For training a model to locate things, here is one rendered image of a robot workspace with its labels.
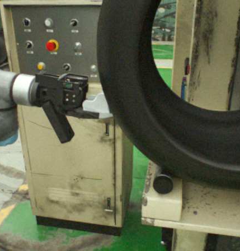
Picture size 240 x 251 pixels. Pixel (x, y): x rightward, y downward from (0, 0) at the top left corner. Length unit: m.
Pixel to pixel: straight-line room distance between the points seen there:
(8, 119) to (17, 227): 1.25
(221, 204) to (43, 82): 0.52
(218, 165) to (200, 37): 0.44
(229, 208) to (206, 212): 0.06
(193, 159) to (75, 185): 1.11
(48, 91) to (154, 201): 0.35
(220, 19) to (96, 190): 1.07
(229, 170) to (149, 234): 1.27
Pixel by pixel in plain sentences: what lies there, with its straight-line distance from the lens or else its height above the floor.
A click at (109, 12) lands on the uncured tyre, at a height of 1.25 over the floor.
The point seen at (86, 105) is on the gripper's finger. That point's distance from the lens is 0.66.
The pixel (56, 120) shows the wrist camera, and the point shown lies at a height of 1.00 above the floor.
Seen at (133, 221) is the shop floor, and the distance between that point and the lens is 1.88.
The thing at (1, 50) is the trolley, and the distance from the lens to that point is 4.40.
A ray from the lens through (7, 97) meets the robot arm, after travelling 0.72.
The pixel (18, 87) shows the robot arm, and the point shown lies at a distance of 0.70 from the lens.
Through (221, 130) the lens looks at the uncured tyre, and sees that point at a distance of 0.84.
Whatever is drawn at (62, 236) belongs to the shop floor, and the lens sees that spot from 1.82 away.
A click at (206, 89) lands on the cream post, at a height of 1.01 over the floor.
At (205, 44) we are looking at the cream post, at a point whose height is 1.15.
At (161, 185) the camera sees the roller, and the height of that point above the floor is 0.90.
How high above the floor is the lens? 1.27
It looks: 23 degrees down
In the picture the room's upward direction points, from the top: straight up
